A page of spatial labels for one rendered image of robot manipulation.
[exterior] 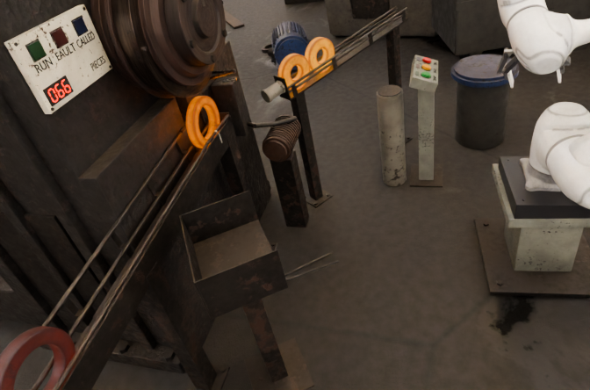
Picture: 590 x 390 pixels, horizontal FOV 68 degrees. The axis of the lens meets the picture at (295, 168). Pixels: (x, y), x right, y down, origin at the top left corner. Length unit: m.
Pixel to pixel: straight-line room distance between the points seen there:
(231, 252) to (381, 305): 0.76
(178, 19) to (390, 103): 1.08
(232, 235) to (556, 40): 0.97
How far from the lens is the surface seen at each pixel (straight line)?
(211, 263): 1.24
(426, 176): 2.31
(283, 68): 1.87
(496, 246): 2.01
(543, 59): 1.22
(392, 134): 2.12
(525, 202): 1.62
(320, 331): 1.76
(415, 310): 1.79
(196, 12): 1.36
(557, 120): 1.58
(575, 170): 1.44
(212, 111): 1.63
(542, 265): 1.92
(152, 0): 1.30
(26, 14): 1.23
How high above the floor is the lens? 1.46
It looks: 35 degrees down
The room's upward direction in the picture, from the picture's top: 12 degrees counter-clockwise
